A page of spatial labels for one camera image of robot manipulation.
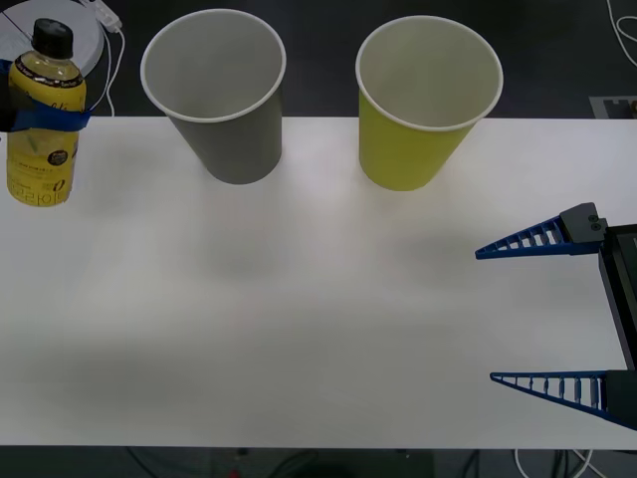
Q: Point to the grey floor box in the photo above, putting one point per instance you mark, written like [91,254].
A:
[599,107]

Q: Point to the white power strip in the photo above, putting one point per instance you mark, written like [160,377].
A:
[105,15]

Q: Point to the round pale grey disc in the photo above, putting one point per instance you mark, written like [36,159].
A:
[89,45]

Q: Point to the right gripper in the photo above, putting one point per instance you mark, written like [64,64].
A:
[622,299]

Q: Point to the yellow-green plastic waste bin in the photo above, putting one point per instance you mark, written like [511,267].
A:
[403,159]

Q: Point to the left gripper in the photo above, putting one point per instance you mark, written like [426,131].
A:
[4,102]

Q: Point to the yellow bottle with black cap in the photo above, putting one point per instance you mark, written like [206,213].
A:
[45,159]

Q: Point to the grey plastic waste bin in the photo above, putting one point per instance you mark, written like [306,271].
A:
[224,144]

